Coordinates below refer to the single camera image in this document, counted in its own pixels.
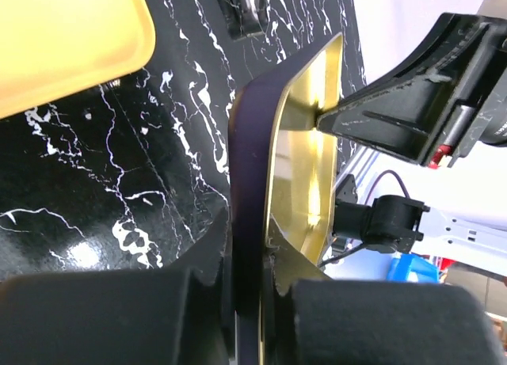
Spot metal tongs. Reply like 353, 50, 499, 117
217, 0, 269, 40

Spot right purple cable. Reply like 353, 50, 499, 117
370, 169, 411, 200

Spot gold tin lid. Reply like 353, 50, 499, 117
228, 33, 343, 364

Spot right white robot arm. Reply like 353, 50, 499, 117
316, 13, 506, 260

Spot yellow plastic tray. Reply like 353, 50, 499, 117
1, 0, 155, 118

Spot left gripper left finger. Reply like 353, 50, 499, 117
1, 211, 234, 364

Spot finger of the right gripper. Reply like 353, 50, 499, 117
317, 13, 506, 167

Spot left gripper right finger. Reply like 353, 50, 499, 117
263, 238, 495, 364

